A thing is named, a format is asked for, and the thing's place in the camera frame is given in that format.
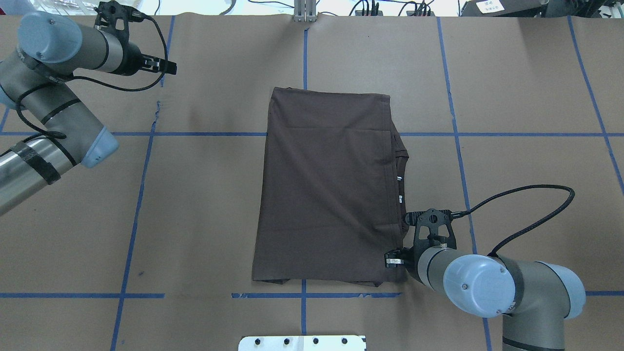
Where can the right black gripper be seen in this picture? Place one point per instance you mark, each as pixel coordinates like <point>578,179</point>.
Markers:
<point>410,262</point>

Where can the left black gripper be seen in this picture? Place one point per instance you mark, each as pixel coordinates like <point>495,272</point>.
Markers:
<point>128,60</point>

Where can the brown t-shirt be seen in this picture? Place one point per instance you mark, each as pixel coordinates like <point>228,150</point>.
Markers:
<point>332,199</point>

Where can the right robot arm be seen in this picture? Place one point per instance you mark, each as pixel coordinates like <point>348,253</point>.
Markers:
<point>533,298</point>

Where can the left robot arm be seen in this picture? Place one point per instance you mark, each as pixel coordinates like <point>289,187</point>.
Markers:
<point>34,83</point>

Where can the aluminium frame post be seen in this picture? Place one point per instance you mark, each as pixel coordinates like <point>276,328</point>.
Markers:
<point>305,11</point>

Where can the white camera mast base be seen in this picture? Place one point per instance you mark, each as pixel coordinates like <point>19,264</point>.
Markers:
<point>304,343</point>

